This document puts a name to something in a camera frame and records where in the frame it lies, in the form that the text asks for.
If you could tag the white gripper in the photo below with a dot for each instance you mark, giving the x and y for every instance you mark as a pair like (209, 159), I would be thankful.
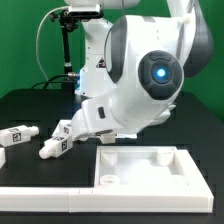
(94, 119)

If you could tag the white square tabletop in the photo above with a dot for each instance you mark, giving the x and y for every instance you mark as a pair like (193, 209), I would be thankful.
(143, 165)

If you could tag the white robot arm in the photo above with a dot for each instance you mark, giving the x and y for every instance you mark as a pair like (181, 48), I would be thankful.
(147, 60)

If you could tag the paper sheet with markers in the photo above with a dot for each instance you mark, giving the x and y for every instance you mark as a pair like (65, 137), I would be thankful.
(56, 131)

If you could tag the white block at left edge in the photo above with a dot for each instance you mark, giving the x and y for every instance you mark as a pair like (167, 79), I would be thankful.
(2, 157)

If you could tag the white L-shaped fence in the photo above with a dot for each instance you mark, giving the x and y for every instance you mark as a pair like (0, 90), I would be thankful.
(178, 198)

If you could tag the black camera on stand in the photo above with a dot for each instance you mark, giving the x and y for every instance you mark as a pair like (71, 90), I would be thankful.
(68, 18)

